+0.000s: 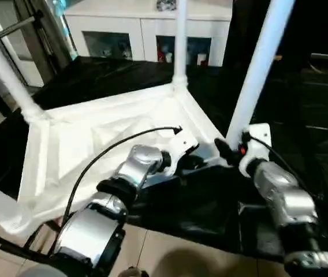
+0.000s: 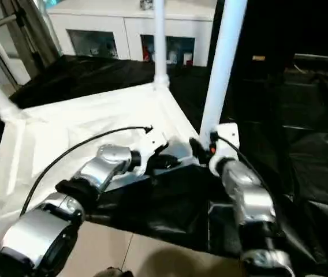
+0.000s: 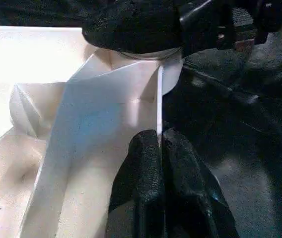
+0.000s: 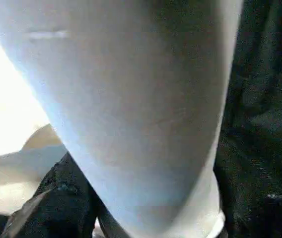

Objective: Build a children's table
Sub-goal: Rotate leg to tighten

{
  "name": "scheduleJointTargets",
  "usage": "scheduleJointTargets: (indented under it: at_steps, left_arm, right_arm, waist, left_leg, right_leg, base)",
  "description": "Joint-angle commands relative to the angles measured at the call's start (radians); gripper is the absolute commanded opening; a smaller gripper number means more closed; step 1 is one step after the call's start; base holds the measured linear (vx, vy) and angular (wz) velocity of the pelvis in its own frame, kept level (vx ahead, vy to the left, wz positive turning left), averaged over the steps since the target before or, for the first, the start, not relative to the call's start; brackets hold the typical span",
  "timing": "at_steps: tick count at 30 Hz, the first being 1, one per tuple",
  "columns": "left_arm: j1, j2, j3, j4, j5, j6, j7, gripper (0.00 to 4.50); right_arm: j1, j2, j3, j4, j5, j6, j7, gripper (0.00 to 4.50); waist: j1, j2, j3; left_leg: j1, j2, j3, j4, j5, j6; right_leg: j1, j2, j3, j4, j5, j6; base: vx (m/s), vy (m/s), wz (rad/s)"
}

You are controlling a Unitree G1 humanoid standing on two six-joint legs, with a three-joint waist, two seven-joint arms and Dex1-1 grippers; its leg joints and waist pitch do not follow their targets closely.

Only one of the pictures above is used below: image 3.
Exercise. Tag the white plastic table leg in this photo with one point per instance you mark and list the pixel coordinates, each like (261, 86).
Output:
(148, 54)

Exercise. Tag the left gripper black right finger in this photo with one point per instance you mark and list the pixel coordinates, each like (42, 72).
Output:
(193, 196)

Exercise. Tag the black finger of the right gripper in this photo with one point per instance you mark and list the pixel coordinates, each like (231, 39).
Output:
(131, 25)

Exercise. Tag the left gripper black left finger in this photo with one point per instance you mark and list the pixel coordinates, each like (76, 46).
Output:
(138, 191)

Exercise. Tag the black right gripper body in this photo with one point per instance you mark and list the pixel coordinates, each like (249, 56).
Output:
(230, 20)

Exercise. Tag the white plastic table top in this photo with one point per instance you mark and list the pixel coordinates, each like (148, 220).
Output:
(56, 124)

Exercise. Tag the black work mat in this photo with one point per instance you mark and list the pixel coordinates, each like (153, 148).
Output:
(240, 139)

